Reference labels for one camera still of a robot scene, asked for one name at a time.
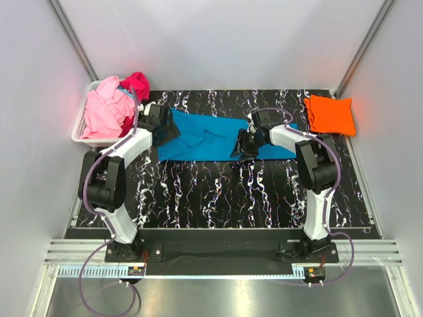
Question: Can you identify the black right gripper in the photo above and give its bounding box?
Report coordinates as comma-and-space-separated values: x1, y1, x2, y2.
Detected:
230, 128, 266, 162

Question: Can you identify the blue t shirt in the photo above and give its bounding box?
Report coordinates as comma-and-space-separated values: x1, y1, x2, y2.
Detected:
158, 110, 297, 162

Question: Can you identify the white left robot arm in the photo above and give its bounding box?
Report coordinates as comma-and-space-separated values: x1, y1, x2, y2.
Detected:
78, 102, 180, 262

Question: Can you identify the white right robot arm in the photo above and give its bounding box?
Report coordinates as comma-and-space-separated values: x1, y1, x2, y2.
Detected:
231, 108, 341, 262

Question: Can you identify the magenta t shirt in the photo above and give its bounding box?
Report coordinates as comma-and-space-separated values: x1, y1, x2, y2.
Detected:
118, 72, 150, 137

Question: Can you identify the light blue garment in basket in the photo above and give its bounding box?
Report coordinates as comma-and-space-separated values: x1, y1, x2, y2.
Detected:
118, 87, 134, 99

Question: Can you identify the light pink t shirt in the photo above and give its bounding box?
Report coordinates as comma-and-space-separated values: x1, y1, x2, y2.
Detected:
81, 76, 135, 139

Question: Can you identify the white plastic laundry basket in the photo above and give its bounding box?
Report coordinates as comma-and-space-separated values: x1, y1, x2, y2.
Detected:
71, 76, 135, 147

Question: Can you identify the folded orange t shirt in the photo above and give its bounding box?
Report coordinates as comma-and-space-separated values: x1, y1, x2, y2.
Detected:
304, 95, 356, 137

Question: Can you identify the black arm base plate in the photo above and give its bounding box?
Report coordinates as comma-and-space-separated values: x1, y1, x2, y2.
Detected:
105, 229, 339, 278

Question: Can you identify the aluminium frame rail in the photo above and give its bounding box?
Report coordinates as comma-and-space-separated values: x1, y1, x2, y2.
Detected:
44, 239, 402, 265

